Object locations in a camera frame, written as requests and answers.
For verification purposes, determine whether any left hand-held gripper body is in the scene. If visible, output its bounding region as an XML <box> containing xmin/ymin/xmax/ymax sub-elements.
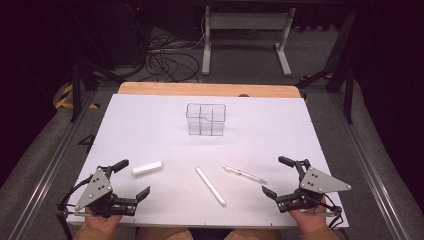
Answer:
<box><xmin>73</xmin><ymin>165</ymin><xmax>138</xmax><ymax>219</ymax></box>

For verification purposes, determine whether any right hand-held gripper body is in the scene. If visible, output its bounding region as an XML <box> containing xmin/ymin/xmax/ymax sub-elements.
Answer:
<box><xmin>275</xmin><ymin>158</ymin><xmax>352</xmax><ymax>214</ymax></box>

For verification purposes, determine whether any clear pen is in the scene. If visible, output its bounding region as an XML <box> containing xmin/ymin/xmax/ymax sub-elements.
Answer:
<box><xmin>222</xmin><ymin>165</ymin><xmax>268</xmax><ymax>185</ymax></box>

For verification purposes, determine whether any clear plastic organizer box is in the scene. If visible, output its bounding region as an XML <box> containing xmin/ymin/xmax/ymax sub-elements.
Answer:
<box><xmin>185</xmin><ymin>102</ymin><xmax>227</xmax><ymax>137</ymax></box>

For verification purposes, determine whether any person's left hand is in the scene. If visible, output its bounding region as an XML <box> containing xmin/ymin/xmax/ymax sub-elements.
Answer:
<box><xmin>84</xmin><ymin>212</ymin><xmax>124</xmax><ymax>235</ymax></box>

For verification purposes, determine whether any person's right hand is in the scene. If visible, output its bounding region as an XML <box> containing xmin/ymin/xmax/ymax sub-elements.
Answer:
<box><xmin>288</xmin><ymin>199</ymin><xmax>330</xmax><ymax>235</ymax></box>

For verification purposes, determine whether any white eraser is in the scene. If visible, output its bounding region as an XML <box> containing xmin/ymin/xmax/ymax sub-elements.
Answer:
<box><xmin>132</xmin><ymin>161</ymin><xmax>164</xmax><ymax>177</ymax></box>

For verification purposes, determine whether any white board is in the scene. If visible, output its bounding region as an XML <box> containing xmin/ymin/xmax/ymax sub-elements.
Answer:
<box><xmin>65</xmin><ymin>93</ymin><xmax>350</xmax><ymax>229</ymax></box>

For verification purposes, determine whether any person's right leg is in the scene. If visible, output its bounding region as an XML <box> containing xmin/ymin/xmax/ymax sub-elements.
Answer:
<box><xmin>223</xmin><ymin>228</ymin><xmax>282</xmax><ymax>240</ymax></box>

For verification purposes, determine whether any person's leg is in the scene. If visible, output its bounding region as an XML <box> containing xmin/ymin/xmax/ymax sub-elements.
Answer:
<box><xmin>135</xmin><ymin>227</ymin><xmax>195</xmax><ymax>240</ymax></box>
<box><xmin>223</xmin><ymin>228</ymin><xmax>282</xmax><ymax>240</ymax></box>

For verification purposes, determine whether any person's left leg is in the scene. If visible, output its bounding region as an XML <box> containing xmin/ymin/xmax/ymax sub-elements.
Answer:
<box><xmin>135</xmin><ymin>227</ymin><xmax>195</xmax><ymax>240</ymax></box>

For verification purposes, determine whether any white pen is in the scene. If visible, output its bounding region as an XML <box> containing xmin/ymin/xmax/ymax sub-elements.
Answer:
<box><xmin>195</xmin><ymin>166</ymin><xmax>227</xmax><ymax>207</ymax></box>

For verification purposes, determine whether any black metal stand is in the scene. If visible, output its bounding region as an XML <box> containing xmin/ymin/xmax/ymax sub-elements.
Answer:
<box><xmin>295</xmin><ymin>9</ymin><xmax>357</xmax><ymax>125</ymax></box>
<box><xmin>68</xmin><ymin>49</ymin><xmax>126</xmax><ymax>123</ymax></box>

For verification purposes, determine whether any yellow black hazard tape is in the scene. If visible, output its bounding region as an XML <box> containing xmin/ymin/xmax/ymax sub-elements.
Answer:
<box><xmin>54</xmin><ymin>83</ymin><xmax>101</xmax><ymax>110</ymax></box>

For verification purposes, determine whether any wooden table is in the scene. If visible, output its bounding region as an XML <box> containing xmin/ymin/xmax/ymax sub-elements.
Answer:
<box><xmin>117</xmin><ymin>81</ymin><xmax>302</xmax><ymax>99</ymax></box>

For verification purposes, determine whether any black computer tower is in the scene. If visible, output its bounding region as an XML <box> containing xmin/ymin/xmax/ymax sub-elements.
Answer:
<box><xmin>106</xmin><ymin>2</ymin><xmax>154</xmax><ymax>69</ymax></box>

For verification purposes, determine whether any white metal stand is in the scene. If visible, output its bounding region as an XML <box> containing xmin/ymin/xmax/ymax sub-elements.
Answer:
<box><xmin>201</xmin><ymin>5</ymin><xmax>297</xmax><ymax>77</ymax></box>

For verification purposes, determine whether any left hand-held gripper cable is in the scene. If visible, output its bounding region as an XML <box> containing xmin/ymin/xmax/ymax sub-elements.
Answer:
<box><xmin>55</xmin><ymin>174</ymin><xmax>94</xmax><ymax>240</ymax></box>

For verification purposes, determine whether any hand-held gripper cable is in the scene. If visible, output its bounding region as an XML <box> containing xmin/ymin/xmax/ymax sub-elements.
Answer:
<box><xmin>322</xmin><ymin>193</ymin><xmax>345</xmax><ymax>232</ymax></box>
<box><xmin>55</xmin><ymin>174</ymin><xmax>94</xmax><ymax>240</ymax></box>

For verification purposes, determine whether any right hand-held gripper cable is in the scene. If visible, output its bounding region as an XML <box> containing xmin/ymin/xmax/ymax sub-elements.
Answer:
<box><xmin>322</xmin><ymin>193</ymin><xmax>345</xmax><ymax>232</ymax></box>

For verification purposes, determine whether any aluminium rail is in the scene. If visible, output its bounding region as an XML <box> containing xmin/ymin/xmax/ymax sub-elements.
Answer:
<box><xmin>8</xmin><ymin>91</ymin><xmax>99</xmax><ymax>240</ymax></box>
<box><xmin>328</xmin><ymin>91</ymin><xmax>413</xmax><ymax>240</ymax></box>

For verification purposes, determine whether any bundle of black cables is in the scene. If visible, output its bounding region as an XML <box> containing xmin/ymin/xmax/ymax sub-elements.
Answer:
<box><xmin>142</xmin><ymin>19</ymin><xmax>205</xmax><ymax>84</ymax></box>

